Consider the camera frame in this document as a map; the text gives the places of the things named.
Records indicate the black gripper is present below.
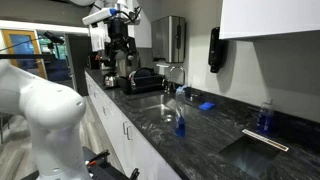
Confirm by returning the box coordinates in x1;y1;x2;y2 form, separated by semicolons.
104;18;138;63

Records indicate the clear detergent bottle blue liquid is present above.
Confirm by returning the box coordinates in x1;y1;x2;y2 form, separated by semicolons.
174;84;188;138

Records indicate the blue soap bottle white pump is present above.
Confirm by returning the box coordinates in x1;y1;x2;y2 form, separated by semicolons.
256;96;275;135

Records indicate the coffee machine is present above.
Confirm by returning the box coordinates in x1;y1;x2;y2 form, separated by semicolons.
95;49;118;76

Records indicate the steel kettle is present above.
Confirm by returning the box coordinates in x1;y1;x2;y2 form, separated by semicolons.
103;72;119;89

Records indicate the black dish rack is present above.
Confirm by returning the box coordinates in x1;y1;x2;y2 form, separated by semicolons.
117;67;166;95

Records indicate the dark tall cabinet panel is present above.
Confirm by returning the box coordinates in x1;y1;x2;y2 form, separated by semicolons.
64;33;93;97

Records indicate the steel paper towel dispenser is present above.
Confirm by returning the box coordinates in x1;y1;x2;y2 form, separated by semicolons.
151;15;187;64

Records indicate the chrome sink faucet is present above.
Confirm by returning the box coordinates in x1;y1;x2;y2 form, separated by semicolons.
163;65;187;94

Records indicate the stainless steel sink basin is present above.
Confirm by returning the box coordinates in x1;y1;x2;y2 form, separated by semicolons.
126;93;201;124

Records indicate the white lower cabinet row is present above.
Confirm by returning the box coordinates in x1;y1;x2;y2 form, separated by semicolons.
84;71;183;180

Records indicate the orange framed door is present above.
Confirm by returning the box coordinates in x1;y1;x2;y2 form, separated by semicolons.
1;29;48;80

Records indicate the blue sponge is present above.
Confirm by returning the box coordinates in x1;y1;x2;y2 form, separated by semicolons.
198;101;216;112

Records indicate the black red hand tool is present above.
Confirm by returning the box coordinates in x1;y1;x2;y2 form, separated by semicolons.
84;149;111;167

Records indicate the dark metal stool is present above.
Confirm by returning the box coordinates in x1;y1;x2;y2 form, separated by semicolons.
0;112;16;145

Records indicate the countertop trash opening with label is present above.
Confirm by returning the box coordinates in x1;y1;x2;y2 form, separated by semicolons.
218;128;290;178

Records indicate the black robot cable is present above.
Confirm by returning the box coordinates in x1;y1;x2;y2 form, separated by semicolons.
116;5;143;25

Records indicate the black camera on stand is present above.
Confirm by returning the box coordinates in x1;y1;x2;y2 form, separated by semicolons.
42;30;66;46

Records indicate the black wall soap dispenser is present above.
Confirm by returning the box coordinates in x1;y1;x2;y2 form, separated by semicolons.
207;26;229;74

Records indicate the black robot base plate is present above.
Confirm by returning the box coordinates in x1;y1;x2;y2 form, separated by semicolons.
19;145;141;180

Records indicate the white upper wall cabinet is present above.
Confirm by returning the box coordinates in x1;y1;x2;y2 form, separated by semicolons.
218;0;320;41

